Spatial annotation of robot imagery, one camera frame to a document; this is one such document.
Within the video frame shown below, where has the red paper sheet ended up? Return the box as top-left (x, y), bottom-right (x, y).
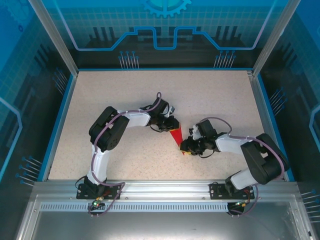
top-left (168, 126), bottom-right (188, 157)

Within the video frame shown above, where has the grey sheet metal panel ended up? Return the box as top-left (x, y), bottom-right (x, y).
top-left (14, 194), bottom-right (315, 240)

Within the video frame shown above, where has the black machine base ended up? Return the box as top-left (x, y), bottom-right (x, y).
top-left (33, 180), bottom-right (299, 202)

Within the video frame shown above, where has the right gripper thin black wire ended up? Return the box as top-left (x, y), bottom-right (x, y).
top-left (198, 148), bottom-right (216, 160)

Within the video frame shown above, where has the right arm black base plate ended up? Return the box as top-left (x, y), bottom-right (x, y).
top-left (209, 182), bottom-right (256, 201)

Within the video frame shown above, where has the slotted grey cable duct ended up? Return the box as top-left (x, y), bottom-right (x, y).
top-left (39, 202), bottom-right (285, 213)

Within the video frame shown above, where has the aluminium side rail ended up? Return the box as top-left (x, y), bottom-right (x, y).
top-left (41, 70), bottom-right (80, 182)
top-left (248, 70), bottom-right (288, 181)

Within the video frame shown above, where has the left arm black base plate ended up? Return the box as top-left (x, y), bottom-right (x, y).
top-left (76, 183), bottom-right (124, 201)

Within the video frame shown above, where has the aluminium frame post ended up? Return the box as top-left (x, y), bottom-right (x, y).
top-left (28, 0), bottom-right (80, 77)
top-left (251, 0), bottom-right (296, 77)

